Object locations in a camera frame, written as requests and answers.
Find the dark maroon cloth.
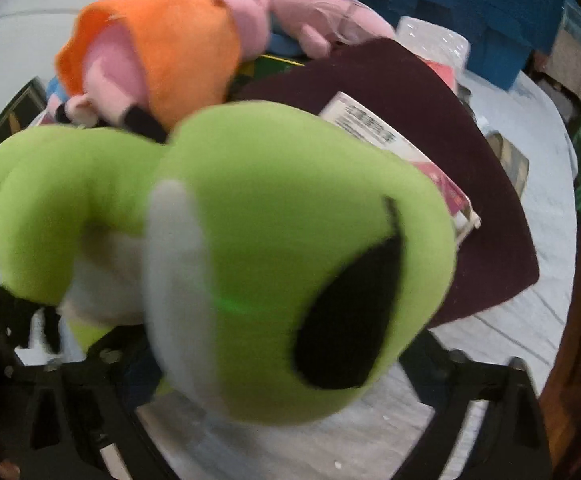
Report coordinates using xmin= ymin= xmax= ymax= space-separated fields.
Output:
xmin=230 ymin=37 xmax=541 ymax=329

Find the pink pig plush orange dress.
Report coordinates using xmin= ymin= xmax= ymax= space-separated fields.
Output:
xmin=53 ymin=0 xmax=272 ymax=132

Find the white and pink barcode box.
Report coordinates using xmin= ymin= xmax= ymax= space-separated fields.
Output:
xmin=317 ymin=91 xmax=482 ymax=242

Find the pink pig plush red dress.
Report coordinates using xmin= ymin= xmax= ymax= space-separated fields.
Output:
xmin=170 ymin=0 xmax=397 ymax=59

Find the green book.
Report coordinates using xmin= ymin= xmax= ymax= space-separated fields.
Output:
xmin=234 ymin=52 xmax=307 ymax=92

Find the black box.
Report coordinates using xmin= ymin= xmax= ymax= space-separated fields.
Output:
xmin=0 ymin=77 xmax=50 ymax=161

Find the blue plastic crate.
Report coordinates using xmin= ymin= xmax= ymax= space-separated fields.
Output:
xmin=280 ymin=0 xmax=578 ymax=92

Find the small dark packet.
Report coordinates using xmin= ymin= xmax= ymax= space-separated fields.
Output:
xmin=485 ymin=130 xmax=530 ymax=197

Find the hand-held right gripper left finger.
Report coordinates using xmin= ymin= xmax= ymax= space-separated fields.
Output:
xmin=18 ymin=345 xmax=176 ymax=480

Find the green plush toy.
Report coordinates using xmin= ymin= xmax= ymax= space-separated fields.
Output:
xmin=0 ymin=100 xmax=457 ymax=429

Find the clear plastic container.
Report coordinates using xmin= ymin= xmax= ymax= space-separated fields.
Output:
xmin=395 ymin=16 xmax=471 ymax=69

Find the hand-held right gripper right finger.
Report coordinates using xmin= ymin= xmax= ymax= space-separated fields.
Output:
xmin=400 ymin=335 xmax=553 ymax=480

